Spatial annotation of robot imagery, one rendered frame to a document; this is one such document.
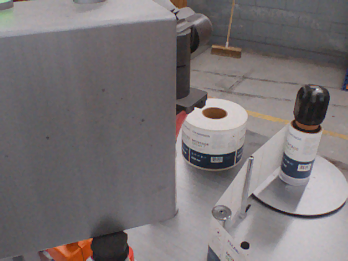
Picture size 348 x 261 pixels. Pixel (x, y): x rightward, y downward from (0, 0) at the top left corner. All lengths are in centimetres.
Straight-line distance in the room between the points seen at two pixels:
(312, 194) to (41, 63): 88
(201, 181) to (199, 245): 23
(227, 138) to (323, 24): 387
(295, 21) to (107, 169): 459
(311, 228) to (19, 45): 83
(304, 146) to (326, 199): 16
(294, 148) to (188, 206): 32
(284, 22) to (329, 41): 61
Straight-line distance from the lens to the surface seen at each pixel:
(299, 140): 94
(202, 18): 60
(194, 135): 99
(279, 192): 99
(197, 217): 90
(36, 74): 23
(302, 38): 483
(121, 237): 32
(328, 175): 110
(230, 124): 99
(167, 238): 85
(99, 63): 23
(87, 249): 45
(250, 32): 498
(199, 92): 57
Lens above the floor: 153
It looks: 32 degrees down
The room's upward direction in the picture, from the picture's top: straight up
